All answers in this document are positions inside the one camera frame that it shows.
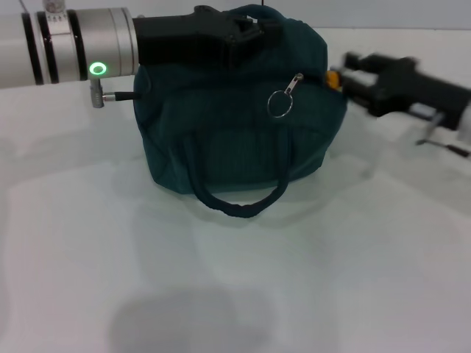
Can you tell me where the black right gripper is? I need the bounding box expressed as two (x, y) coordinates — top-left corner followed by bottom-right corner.
(340, 50), (471, 130)

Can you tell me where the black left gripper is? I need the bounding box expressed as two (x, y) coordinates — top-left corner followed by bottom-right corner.
(131, 4), (287, 71)

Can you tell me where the yellow banana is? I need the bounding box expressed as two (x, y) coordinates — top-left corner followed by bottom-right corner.
(325, 69), (344, 92)

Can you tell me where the metal zipper pull ring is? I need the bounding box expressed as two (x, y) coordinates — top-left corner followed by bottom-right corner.
(267, 72), (305, 121)

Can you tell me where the dark teal insulated lunch bag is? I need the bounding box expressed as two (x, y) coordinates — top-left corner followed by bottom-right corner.
(132, 4), (349, 219)

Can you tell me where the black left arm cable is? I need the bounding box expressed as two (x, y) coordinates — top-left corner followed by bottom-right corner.
(89, 80), (144, 108)

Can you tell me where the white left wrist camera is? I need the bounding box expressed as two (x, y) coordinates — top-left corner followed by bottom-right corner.
(42, 0), (68, 24)

